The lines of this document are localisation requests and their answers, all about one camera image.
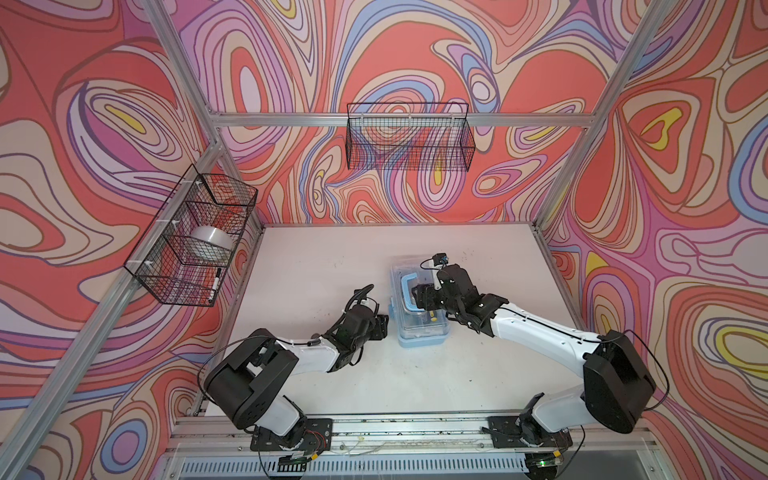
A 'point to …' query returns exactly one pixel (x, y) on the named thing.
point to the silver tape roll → (211, 243)
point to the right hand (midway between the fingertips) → (425, 295)
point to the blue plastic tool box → (417, 328)
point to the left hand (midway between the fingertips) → (386, 317)
